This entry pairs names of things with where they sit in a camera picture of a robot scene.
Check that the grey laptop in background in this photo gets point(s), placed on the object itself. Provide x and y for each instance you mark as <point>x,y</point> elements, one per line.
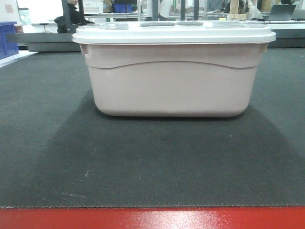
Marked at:
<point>281,12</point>

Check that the blue crate at left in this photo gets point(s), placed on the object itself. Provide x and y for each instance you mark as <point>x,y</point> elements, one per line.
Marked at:
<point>7,48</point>

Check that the dark grey floor mat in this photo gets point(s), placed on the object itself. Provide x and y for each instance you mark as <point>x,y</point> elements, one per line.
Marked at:
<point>58,150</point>

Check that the person in black clothes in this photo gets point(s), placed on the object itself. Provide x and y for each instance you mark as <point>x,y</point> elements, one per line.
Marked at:
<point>75,17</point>

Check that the white bin lid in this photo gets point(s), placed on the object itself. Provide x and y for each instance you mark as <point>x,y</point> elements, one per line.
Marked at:
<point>174,32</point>

